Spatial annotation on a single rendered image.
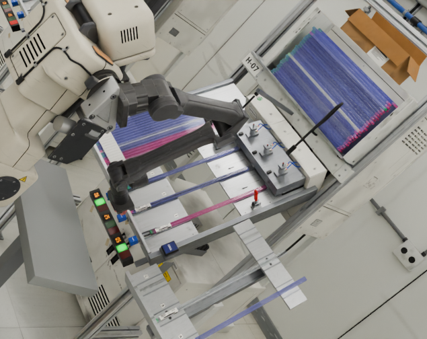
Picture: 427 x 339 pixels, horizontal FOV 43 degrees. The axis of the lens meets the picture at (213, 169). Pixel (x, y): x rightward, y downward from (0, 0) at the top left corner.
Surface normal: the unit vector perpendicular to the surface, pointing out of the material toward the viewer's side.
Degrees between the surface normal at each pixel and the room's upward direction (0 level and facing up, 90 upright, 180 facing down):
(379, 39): 80
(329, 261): 89
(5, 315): 0
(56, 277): 0
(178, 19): 90
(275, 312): 90
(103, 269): 90
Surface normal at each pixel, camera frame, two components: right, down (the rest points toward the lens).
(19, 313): 0.68, -0.67
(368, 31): -0.43, -0.29
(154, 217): 0.06, -0.62
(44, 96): 0.47, 0.71
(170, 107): 0.40, 0.85
